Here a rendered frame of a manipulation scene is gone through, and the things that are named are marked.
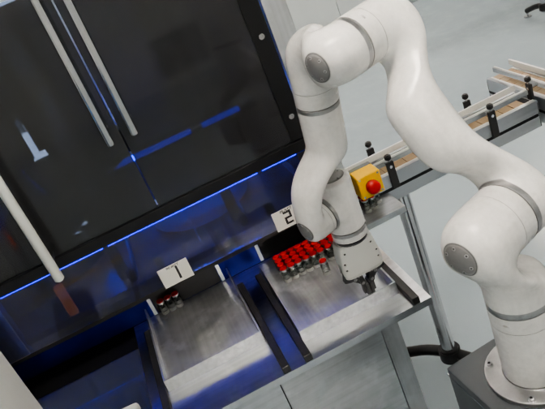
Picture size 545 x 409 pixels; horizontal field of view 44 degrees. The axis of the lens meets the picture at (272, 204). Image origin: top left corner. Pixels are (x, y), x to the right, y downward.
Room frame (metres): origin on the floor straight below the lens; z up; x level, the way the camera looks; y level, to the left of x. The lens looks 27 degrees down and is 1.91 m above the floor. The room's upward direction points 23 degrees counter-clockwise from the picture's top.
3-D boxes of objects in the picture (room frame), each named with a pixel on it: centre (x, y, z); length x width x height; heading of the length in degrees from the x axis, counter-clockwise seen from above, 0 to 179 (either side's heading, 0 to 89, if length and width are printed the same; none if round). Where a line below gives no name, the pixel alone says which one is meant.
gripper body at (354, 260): (1.30, -0.14, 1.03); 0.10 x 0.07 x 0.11; 98
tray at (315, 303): (1.44, -0.05, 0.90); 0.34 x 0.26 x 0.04; 7
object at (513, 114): (1.84, -0.53, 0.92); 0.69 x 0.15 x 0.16; 98
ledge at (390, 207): (1.71, -0.28, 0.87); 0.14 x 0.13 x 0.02; 8
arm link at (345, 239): (1.30, -0.14, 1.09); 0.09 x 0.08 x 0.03; 98
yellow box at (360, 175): (1.66, -0.27, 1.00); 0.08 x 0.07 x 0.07; 8
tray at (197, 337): (1.47, 0.30, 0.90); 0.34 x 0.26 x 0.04; 8
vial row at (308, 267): (1.53, -0.04, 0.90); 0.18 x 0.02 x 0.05; 97
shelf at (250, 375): (1.42, 0.12, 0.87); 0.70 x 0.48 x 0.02; 98
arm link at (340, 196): (1.30, -0.14, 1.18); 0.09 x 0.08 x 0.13; 120
